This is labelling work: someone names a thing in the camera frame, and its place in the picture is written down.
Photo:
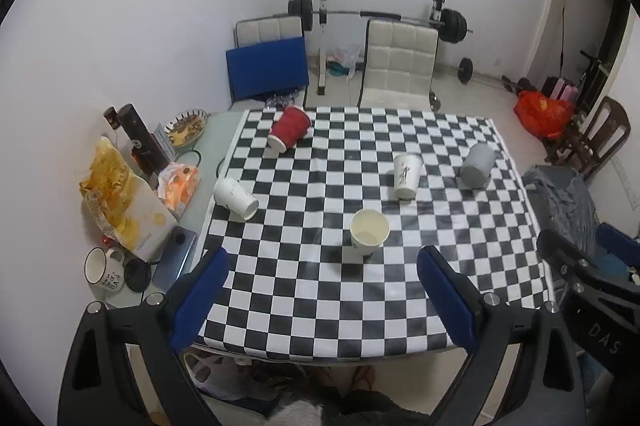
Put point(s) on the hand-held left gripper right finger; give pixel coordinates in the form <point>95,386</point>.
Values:
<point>447,296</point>

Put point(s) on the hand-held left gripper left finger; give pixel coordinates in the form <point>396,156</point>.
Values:
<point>200,296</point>

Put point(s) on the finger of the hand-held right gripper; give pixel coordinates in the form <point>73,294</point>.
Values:
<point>617,241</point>
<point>560,251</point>

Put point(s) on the cream paper cup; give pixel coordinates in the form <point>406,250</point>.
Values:
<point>369,231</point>

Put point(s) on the plain white paper cup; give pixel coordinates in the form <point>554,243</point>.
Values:
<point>232,196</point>

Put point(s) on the grey paper cup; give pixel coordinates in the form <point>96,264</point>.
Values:
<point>477,163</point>

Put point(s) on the white paper cup dark print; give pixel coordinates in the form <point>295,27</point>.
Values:
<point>406,176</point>

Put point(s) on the red paper cup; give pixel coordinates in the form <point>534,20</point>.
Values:
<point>290,125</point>

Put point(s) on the dark smartphone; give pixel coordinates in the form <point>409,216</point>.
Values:
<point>172,258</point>

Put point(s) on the grey cloth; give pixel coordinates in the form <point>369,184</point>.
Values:
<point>565,201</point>

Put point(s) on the black round lid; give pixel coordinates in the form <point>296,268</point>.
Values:
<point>137,276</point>

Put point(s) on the white enamel mug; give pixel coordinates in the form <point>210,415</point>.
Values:
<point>102,271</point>

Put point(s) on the orange snack packet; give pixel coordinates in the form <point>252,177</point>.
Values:
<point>177,186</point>

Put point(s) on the dark wooden chair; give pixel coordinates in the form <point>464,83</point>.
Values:
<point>607,128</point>

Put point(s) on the yellow chip bag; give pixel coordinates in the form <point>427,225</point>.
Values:
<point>120,201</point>

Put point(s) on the person's leg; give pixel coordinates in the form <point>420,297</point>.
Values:
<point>370,408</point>

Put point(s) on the red plastic bag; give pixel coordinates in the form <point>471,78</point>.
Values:
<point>542,113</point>

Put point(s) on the folded paper card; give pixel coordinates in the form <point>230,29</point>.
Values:
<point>164,140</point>

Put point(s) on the pink suitcase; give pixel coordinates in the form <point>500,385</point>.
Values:
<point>560,88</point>

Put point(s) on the black white checkered tablecloth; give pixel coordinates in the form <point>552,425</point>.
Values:
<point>320,186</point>

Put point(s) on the bowl of snacks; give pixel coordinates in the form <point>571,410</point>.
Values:
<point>187,128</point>

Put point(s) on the black cylindrical bottle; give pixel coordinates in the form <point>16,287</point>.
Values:
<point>140,138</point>

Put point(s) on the black box gold label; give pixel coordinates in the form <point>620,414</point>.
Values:
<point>111,118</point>

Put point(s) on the small black dumbbell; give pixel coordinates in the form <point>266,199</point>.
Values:
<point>465,70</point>

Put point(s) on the blue chair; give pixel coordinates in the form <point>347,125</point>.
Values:
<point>267,68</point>

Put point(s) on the white padded chair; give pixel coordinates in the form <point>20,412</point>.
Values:
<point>397,60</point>
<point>267,28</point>

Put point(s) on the barbell with black plates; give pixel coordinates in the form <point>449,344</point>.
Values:
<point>452,25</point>

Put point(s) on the clear plastic bags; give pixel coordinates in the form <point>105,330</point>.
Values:
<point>347,58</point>

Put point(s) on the white barbell rack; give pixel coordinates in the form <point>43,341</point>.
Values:
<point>324,30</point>

